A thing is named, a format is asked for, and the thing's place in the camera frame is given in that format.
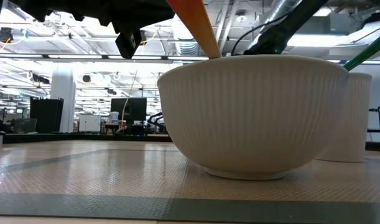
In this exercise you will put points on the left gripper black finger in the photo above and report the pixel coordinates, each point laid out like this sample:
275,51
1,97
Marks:
157,12
127,43

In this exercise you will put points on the orange utensil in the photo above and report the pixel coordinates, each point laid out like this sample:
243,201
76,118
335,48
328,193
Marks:
199,25

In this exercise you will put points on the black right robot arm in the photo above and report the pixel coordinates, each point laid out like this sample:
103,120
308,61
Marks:
295,21

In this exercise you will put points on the black background robot arm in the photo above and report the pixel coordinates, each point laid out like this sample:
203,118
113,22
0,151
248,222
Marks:
155,121

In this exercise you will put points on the green utensil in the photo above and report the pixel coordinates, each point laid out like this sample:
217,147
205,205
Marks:
367,51

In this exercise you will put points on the black monitor panel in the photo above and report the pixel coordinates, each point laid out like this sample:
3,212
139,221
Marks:
135,110

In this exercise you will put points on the white pillar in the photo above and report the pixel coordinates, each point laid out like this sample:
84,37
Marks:
63,99

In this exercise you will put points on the white cabinet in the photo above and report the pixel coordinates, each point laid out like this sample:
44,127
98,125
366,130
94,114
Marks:
89,123

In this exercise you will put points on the black cabinet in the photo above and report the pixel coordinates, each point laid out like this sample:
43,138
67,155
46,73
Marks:
46,115

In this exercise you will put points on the clear plastic bin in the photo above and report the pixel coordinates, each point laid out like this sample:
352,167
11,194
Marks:
24,125

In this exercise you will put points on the beige woven placemat grey border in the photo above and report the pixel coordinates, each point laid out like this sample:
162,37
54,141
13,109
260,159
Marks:
115,180

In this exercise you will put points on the white ribbed bowl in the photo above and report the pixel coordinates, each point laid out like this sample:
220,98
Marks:
252,118

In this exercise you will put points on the white ribbed cup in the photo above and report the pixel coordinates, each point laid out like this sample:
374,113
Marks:
351,124

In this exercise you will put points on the silver ventilation duct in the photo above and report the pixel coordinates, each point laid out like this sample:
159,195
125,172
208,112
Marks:
188,46

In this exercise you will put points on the black table edge rail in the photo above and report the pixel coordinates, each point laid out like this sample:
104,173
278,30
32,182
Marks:
84,137

